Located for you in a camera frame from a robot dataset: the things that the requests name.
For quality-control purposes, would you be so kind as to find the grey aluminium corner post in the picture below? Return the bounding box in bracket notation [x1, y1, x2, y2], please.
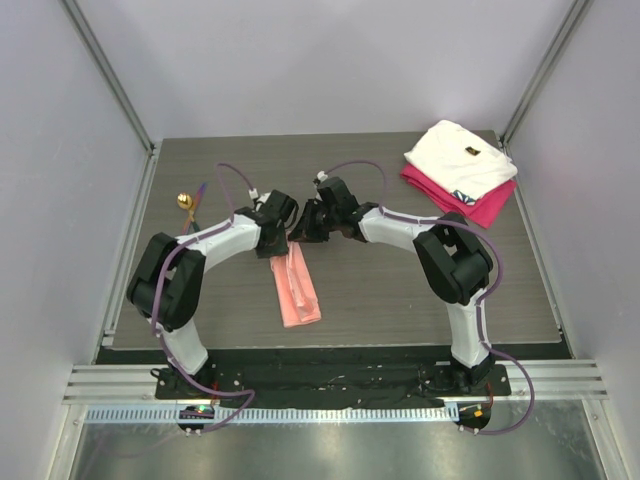
[499, 0, 593, 147]

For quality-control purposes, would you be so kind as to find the aluminium front rail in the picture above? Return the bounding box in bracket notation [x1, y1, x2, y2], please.
[62, 359, 609, 405]

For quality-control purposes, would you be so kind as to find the magenta folded cloth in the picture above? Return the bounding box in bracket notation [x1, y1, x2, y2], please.
[400, 164, 517, 229]

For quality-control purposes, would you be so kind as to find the iridescent purple utensil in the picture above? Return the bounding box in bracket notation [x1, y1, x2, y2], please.
[181, 182, 207, 235]

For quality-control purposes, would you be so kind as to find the grey left corner post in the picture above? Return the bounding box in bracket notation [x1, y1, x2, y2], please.
[59, 0, 155, 155]

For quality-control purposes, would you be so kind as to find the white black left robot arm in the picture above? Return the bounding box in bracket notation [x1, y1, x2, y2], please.
[126, 190, 298, 399]

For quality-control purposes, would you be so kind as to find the white slotted cable duct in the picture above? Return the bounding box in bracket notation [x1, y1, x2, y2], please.
[85, 403, 459, 424]

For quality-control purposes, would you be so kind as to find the white folded cloth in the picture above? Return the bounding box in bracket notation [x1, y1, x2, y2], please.
[404, 120, 518, 205]

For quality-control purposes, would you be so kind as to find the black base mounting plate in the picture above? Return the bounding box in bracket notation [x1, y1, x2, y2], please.
[150, 346, 512, 410]

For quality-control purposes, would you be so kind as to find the pink satin napkin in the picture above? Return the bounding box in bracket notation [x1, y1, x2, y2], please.
[270, 242, 321, 328]

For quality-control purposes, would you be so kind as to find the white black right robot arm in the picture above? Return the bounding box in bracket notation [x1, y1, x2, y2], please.
[289, 172, 495, 395]

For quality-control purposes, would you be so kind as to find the gold spoon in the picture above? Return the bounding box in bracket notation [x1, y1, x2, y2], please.
[176, 192, 195, 223]

